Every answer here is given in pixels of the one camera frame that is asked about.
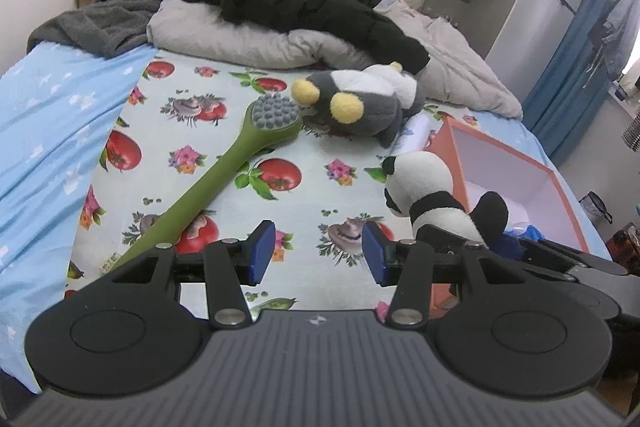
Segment hanging clothes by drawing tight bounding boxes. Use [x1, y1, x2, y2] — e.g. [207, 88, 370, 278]
[587, 0, 640, 82]

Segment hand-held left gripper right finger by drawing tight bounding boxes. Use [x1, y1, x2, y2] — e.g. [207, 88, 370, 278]
[361, 221, 521, 328]

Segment tomato print tablecloth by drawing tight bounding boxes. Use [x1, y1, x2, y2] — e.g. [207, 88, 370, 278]
[65, 52, 481, 313]

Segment blue curtain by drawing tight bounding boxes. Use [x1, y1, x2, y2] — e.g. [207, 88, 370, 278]
[522, 0, 626, 148]

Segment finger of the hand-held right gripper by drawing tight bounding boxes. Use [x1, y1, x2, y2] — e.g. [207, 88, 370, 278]
[415, 224, 483, 254]
[487, 231, 628, 282]

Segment dark grey fleece blanket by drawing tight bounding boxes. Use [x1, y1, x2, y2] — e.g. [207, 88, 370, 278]
[27, 0, 168, 60]

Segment black padded jacket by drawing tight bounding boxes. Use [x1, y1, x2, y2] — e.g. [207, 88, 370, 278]
[152, 0, 431, 75]

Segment grey penguin plush toy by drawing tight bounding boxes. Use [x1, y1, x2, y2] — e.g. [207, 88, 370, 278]
[291, 62, 427, 148]

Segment pink cardboard box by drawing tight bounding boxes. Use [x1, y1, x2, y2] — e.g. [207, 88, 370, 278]
[427, 116, 591, 320]

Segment green long-handled bath brush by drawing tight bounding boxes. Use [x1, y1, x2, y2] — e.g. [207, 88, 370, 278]
[97, 94, 304, 278]

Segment white plastic roll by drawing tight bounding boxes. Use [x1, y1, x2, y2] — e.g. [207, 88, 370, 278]
[390, 113, 443, 158]

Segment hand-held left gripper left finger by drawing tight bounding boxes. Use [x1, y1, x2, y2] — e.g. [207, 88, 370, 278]
[107, 219, 278, 328]

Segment beige duvet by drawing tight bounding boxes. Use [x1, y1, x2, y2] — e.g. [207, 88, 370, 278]
[146, 0, 523, 122]

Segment panda plush toy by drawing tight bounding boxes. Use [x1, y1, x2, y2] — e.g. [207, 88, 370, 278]
[382, 151, 510, 249]

